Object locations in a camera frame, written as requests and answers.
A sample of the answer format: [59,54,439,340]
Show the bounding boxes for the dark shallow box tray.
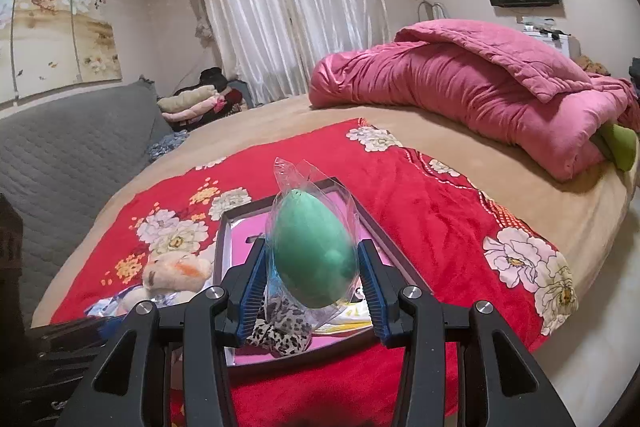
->
[212,178,431,374]

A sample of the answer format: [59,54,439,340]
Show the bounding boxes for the pink quilted comforter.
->
[309,20,639,182]

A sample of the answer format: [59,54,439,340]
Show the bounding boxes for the white sheer curtain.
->
[203,0,390,104]

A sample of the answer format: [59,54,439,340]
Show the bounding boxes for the floral wall painting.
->
[1,0,122,103]

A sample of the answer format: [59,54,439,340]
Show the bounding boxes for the small teddy bear purple dress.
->
[116,251,213,315]

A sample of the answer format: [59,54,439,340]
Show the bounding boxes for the red floral blanket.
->
[51,119,578,426]

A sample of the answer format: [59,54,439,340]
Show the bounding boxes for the white dresser with items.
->
[516,15,582,62]

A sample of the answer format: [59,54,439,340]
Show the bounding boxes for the blue patterned cloth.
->
[148,130,189,164]

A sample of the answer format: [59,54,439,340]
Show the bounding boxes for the green pillow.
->
[590,122,638,172]

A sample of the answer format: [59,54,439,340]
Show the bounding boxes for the green sponge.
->
[266,158,359,332]

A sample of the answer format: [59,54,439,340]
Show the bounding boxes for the stack of folded clothes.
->
[157,67,253,132]

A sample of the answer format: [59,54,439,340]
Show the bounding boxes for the leopard print scrunchie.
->
[245,297,312,358]

